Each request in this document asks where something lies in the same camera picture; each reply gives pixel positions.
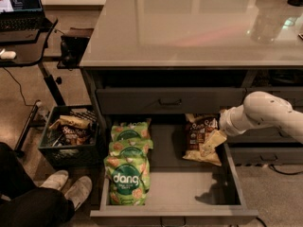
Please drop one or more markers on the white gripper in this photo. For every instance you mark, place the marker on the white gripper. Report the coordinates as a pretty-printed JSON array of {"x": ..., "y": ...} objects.
[{"x": 225, "y": 122}]

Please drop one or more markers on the brown sea salt chip bag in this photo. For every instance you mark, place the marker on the brown sea salt chip bag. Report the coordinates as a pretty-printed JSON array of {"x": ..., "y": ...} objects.
[{"x": 198, "y": 129}]

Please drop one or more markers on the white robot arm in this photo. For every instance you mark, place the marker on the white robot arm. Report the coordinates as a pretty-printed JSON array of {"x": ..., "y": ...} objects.
[{"x": 260, "y": 111}]

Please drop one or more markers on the open grey middle drawer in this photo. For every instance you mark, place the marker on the open grey middle drawer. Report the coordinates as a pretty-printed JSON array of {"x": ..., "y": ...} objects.
[{"x": 183, "y": 193}]

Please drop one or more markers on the back green dang chip bag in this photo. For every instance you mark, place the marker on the back green dang chip bag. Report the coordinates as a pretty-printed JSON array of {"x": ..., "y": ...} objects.
[{"x": 128, "y": 130}]

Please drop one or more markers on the green dang chip bag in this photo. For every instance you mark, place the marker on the green dang chip bag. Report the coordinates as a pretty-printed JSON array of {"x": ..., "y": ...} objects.
[
  {"x": 130, "y": 147},
  {"x": 129, "y": 179},
  {"x": 128, "y": 130}
]

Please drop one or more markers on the front green dang chip bag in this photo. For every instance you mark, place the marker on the front green dang chip bag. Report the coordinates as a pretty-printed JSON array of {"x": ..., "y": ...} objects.
[{"x": 129, "y": 179}]

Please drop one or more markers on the middle green dang chip bag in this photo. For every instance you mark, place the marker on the middle green dang chip bag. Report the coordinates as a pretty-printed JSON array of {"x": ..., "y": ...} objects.
[{"x": 130, "y": 147}]

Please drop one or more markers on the grey top drawer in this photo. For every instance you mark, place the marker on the grey top drawer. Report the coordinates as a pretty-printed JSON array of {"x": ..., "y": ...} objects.
[{"x": 167, "y": 100}]

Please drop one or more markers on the grey counter cabinet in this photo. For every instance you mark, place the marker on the grey counter cabinet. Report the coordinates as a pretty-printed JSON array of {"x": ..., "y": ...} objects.
[{"x": 255, "y": 45}]

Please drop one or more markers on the cream chip bag in crate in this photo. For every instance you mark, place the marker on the cream chip bag in crate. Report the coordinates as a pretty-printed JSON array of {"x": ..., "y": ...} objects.
[{"x": 71, "y": 121}]

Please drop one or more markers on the brown chip bag in crate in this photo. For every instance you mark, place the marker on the brown chip bag in crate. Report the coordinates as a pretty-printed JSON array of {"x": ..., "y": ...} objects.
[{"x": 73, "y": 136}]

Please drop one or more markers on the dark green plastic crate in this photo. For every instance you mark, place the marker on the dark green plastic crate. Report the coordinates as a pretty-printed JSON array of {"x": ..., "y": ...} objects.
[{"x": 65, "y": 156}]

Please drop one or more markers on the right white shoe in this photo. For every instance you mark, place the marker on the right white shoe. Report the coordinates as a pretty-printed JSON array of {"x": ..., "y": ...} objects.
[{"x": 79, "y": 191}]

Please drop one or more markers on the white shoe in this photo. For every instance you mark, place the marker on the white shoe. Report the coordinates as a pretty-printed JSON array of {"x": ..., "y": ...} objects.
[
  {"x": 56, "y": 180},
  {"x": 79, "y": 191}
]

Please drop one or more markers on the left white shoe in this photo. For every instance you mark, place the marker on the left white shoe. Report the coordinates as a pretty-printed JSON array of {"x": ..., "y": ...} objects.
[{"x": 56, "y": 180}]

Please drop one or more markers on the black clamp device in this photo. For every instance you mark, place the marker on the black clamp device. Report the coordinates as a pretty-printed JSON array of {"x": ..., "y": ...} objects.
[{"x": 73, "y": 46}]

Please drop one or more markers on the black trouser legs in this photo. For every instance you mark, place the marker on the black trouser legs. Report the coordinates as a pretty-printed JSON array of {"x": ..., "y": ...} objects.
[{"x": 28, "y": 205}]

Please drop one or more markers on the black side desk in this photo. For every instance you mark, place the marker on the black side desk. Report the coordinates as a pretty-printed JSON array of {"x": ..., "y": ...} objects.
[{"x": 30, "y": 55}]

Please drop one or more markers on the white computer mouse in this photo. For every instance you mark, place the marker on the white computer mouse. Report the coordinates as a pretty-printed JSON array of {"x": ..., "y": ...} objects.
[{"x": 7, "y": 55}]

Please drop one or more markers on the open laptop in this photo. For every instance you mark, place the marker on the open laptop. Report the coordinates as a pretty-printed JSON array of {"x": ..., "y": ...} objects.
[{"x": 20, "y": 21}]

